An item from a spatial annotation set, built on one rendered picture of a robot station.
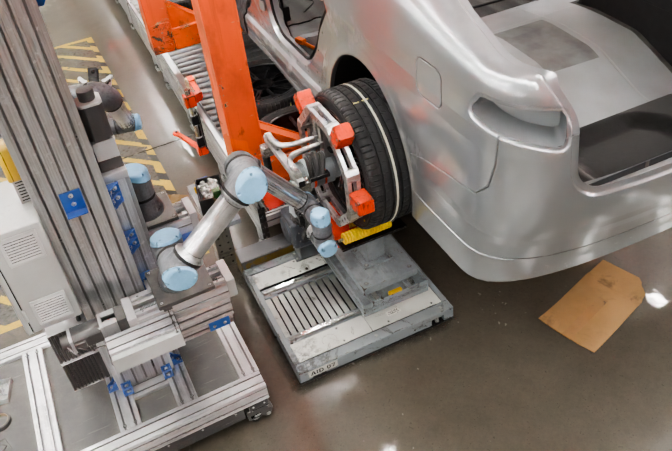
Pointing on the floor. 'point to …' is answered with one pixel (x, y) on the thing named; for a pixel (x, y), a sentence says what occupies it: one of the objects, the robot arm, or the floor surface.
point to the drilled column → (224, 248)
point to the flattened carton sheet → (596, 306)
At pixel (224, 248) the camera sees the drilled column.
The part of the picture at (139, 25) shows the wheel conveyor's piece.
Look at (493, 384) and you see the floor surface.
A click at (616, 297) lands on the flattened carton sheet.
